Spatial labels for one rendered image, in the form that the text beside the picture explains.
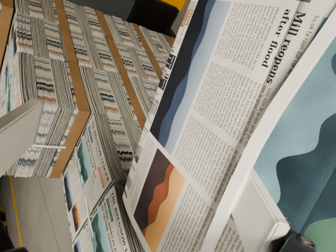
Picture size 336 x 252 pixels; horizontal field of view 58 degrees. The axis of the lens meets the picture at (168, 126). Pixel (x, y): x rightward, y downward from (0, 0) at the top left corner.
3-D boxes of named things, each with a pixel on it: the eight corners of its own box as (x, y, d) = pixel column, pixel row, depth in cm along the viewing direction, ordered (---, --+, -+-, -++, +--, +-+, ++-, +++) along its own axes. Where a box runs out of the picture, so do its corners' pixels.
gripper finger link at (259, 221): (277, 222, 14) (292, 227, 14) (241, 160, 21) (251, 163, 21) (250, 272, 15) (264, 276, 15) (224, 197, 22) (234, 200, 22)
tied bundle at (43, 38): (53, 128, 143) (-2, 122, 130) (48, 88, 161) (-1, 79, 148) (80, 64, 122) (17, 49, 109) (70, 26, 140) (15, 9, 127)
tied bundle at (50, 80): (61, 179, 125) (-3, 178, 112) (53, 128, 143) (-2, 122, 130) (92, 113, 105) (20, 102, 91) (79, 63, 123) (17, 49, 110)
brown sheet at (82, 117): (59, 178, 124) (48, 178, 122) (52, 128, 142) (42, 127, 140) (91, 112, 104) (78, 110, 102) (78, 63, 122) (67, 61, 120)
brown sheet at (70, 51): (52, 127, 143) (42, 126, 140) (46, 87, 160) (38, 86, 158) (78, 63, 122) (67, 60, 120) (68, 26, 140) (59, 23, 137)
